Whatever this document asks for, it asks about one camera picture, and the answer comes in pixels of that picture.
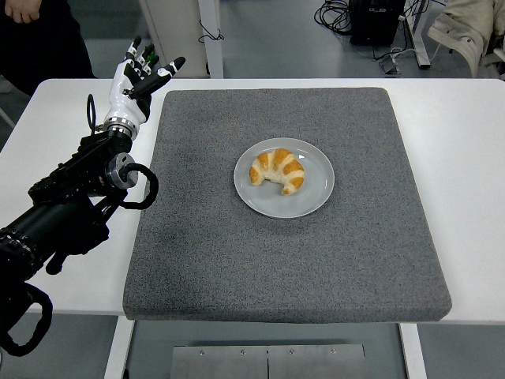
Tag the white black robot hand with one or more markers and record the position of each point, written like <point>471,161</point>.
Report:
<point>122,98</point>

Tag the golden croissant bread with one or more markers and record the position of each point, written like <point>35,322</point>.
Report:
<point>282,166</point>

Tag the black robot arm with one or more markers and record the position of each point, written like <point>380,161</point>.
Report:
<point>59,221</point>

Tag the grey round plate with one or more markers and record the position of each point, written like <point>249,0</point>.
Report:
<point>315,197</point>

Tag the grey metal plate with screws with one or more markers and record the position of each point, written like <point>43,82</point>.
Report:
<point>268,363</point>

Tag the small green object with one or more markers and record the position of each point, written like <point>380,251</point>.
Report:
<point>148,48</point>

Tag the person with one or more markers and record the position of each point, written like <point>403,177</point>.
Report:
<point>47,51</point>

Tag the white cabinet panel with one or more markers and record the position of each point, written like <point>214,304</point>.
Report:
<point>177,23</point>

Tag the person's hand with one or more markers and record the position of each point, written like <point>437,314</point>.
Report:
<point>23,12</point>

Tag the grey felt mat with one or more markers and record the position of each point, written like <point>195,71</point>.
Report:
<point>276,268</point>

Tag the white table leg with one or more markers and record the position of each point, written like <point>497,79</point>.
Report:
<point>413,351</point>
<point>118,347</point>

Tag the black computer case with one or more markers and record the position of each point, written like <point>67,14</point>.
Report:
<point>375,23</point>

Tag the grey power adapter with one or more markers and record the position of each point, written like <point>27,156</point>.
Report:
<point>390,65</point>

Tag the white desk leg with foot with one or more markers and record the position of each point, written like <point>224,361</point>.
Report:
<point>418,35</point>

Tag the beige jacket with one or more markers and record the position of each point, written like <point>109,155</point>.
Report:
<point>469,35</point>

